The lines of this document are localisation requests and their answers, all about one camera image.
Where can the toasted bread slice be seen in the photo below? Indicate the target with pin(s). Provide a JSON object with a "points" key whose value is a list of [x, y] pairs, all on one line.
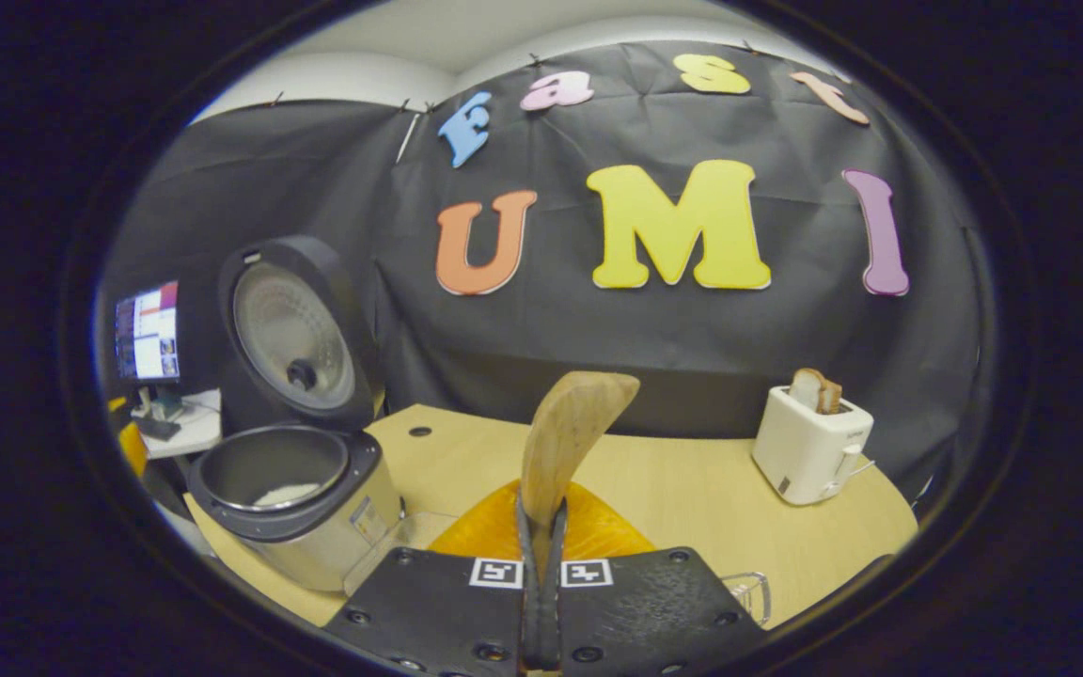
{"points": [[809, 387]]}

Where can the computer monitor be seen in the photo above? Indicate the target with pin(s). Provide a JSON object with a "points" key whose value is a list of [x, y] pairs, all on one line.
{"points": [[149, 329]]}

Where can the small teal desk object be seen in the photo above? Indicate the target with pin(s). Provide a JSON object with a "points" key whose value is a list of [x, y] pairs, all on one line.
{"points": [[165, 406]]}

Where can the wooden spoon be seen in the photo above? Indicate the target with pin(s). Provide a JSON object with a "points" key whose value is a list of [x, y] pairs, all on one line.
{"points": [[570, 423]]}

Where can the dark grey rice cooker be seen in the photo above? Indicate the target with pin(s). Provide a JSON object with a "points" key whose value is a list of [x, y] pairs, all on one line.
{"points": [[316, 545]]}

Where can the white toaster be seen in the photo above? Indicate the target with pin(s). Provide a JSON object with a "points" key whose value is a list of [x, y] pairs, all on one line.
{"points": [[805, 451]]}

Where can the pile of white rice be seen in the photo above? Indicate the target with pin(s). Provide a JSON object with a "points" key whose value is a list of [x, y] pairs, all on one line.
{"points": [[288, 494]]}

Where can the white side table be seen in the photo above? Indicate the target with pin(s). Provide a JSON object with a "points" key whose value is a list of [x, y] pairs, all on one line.
{"points": [[198, 428]]}

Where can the black backdrop cloth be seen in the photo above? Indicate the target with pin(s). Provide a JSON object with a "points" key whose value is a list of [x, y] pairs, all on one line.
{"points": [[692, 348]]}

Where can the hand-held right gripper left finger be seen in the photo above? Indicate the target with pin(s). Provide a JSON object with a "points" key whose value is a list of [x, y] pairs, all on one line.
{"points": [[528, 611]]}

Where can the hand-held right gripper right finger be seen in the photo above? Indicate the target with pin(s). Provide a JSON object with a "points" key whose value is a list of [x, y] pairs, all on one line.
{"points": [[553, 611]]}

